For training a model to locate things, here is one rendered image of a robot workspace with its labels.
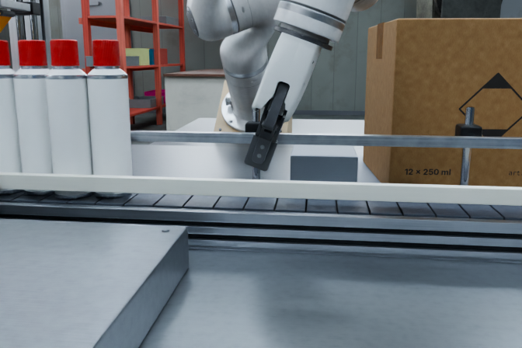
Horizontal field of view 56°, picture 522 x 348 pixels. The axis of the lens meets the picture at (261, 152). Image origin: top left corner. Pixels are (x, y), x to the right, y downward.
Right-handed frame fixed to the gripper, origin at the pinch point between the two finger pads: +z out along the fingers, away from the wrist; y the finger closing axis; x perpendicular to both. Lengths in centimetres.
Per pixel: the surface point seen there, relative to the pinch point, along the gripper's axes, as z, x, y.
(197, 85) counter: 70, -126, -541
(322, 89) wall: 41, 29, -862
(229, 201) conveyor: 7.3, -1.5, 1.5
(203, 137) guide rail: 1.6, -8.3, -3.2
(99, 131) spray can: 4.6, -20.3, 2.0
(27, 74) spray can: 1.0, -31.5, 1.8
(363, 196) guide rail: -0.4, 13.5, 4.4
